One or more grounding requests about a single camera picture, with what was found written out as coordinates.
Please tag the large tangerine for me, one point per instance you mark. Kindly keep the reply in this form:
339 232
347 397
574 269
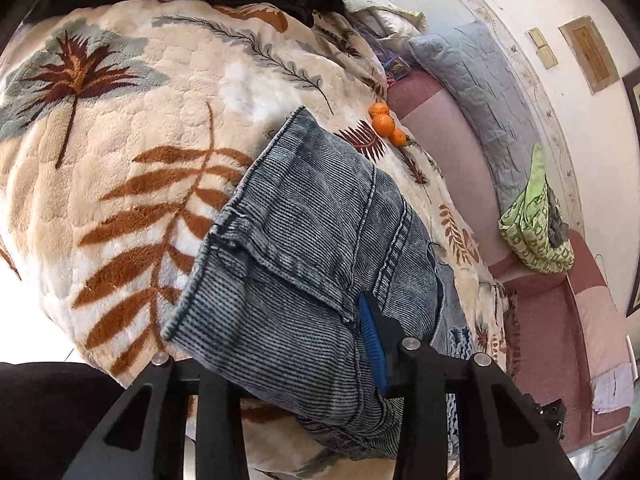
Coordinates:
383 125

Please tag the wooden wall plaque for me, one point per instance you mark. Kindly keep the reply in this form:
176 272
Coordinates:
590 55

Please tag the green patterned blanket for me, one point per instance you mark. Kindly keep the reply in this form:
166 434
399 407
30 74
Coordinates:
525 230

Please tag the white cloth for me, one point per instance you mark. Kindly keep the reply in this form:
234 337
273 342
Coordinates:
612 387

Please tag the purple packet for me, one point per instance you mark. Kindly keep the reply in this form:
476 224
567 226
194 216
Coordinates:
395 65

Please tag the pink striped bolster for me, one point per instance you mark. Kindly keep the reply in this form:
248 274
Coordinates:
450 160

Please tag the grey-blue denim pants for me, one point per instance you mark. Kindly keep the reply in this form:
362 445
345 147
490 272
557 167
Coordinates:
300 240

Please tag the cream quilt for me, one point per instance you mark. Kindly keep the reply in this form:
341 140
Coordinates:
380 15

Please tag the small black device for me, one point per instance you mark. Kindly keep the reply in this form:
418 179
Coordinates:
552 412

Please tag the grey quilted pillow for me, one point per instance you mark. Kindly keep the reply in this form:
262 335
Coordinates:
480 100

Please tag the beige light switch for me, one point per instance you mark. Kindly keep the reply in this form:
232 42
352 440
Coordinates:
538 37
548 56

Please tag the leaf-print fleece blanket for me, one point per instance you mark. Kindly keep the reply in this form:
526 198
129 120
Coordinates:
125 135

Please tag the tangerine with green leaf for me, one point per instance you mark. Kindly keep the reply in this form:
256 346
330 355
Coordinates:
398 137

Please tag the pink padded side cushion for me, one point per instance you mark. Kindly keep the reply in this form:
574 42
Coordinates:
545 320

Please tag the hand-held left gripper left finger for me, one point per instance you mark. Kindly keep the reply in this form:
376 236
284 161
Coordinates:
215 410

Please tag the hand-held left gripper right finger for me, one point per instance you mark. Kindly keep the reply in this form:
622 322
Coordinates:
374 350

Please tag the dark grey cloth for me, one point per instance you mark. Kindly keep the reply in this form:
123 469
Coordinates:
555 225

